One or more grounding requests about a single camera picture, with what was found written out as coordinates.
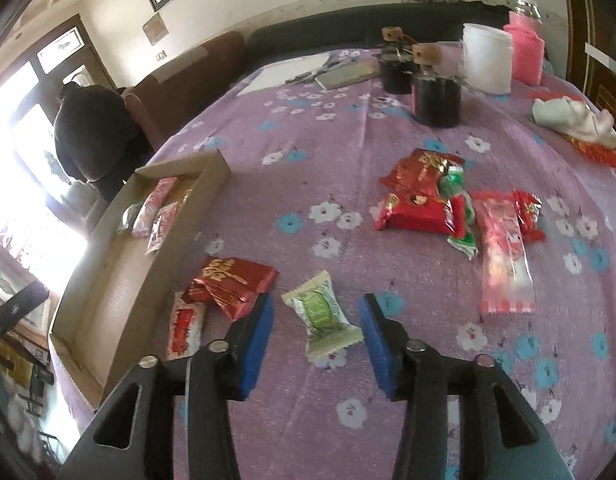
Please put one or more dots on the red rectangular snack packet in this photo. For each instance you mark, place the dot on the red rectangular snack packet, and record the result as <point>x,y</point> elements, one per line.
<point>418,212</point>

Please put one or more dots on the long pink snack packet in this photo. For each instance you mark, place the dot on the long pink snack packet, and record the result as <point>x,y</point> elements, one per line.
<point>503,255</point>

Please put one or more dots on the dark red foil packet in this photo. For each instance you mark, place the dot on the dark red foil packet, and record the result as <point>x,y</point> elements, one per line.
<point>420,170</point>

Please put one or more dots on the brown sofa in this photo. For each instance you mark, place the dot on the brown sofa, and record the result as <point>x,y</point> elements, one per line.
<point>187,85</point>

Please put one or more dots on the white crumpled cloth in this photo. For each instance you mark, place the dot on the white crumpled cloth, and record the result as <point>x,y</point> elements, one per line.
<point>568,117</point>

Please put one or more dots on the red white snack packet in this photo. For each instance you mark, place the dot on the red white snack packet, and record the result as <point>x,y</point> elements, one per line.
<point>185,327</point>

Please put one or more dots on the dark sofa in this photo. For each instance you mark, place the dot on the dark sofa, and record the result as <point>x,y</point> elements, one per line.
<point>338,30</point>

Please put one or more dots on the grey notebook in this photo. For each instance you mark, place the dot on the grey notebook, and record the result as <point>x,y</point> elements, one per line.
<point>348,76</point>

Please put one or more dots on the red packet with gold print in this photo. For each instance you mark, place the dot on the red packet with gold print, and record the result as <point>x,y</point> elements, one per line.
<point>235,280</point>

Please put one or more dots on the red white square packet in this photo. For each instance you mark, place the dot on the red white square packet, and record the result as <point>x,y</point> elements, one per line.
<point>162,227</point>

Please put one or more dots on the small wall picture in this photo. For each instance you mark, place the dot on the small wall picture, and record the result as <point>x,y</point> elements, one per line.
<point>155,28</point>

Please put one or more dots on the small green clear packet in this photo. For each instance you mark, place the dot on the small green clear packet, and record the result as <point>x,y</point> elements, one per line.
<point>126,217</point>

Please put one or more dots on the green white candy packet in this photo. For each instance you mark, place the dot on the green white candy packet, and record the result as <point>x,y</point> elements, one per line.
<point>320,317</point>

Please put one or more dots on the wooden glass door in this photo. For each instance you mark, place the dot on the wooden glass door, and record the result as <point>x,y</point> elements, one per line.
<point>52,60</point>

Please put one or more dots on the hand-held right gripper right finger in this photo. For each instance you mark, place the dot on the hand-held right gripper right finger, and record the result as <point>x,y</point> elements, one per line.
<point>380,345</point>

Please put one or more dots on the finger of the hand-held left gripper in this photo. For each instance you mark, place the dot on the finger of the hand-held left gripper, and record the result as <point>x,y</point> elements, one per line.
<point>17,307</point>

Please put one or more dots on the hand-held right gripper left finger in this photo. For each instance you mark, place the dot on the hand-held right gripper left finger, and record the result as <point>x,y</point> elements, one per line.
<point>260,340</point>

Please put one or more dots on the white plastic cup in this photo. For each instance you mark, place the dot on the white plastic cup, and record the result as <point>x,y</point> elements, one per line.
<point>487,60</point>

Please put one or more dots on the white paper sheet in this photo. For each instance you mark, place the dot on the white paper sheet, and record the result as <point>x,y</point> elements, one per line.
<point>273,72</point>

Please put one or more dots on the shallow cardboard box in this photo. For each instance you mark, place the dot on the shallow cardboard box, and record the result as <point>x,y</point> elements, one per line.
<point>107,285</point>

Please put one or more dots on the small red candy packet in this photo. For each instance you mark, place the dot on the small red candy packet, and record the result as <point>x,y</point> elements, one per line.
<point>530,215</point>

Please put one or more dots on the pink sleeved thermos bottle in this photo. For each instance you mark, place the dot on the pink sleeved thermos bottle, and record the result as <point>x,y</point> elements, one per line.
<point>525,50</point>

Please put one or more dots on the wall light switch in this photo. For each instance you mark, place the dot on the wall light switch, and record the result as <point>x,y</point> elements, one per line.
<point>161,55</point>

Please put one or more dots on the green striped candy packet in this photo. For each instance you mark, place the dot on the green striped candy packet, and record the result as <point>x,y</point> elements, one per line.
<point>463,240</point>

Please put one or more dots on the black cup with tag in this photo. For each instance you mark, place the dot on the black cup with tag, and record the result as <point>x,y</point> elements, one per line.
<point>436,102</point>
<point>397,75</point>

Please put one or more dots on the red bag under cloth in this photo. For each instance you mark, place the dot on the red bag under cloth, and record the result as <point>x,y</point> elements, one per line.
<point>600,155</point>

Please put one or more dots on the pink patterned snack packet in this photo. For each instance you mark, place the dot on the pink patterned snack packet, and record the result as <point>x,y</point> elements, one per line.
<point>155,202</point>

